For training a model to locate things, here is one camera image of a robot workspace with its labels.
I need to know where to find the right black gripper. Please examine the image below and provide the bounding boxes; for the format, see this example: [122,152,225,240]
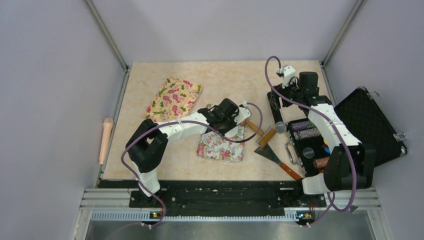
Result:
[270,76,304,110]

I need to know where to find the wooden double-ended rolling pin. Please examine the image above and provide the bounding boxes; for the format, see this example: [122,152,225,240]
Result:
[242,120,277,148]

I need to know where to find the metal scraper with red handle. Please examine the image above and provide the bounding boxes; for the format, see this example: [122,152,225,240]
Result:
[254,144,303,181]

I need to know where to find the white dough piece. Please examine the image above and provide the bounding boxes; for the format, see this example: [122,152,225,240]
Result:
[225,125,246,141]

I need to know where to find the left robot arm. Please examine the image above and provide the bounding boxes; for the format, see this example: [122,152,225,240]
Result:
[125,98,252,207]

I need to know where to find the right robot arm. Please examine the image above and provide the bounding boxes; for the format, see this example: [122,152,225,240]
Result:
[273,65,376,206]

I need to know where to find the black ridged rolling stick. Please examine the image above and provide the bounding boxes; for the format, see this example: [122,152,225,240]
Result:
[267,91,284,125]

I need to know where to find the grey round knob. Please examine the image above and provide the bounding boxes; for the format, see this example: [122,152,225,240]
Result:
[275,121,287,134]

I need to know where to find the yellow floral cloth pad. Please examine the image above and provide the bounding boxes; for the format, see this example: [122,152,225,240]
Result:
[144,77,203,122]

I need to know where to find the open black poker chip case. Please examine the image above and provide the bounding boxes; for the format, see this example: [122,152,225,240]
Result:
[287,86,408,177]

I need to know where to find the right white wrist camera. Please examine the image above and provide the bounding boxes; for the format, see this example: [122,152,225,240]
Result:
[276,65,296,88]

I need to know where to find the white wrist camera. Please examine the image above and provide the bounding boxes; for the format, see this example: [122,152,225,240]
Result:
[276,65,296,88]
[234,101,252,125]

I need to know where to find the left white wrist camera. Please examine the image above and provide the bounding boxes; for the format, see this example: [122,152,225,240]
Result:
[234,101,252,125]

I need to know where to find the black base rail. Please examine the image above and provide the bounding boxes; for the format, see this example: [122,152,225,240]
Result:
[79,178,379,223]

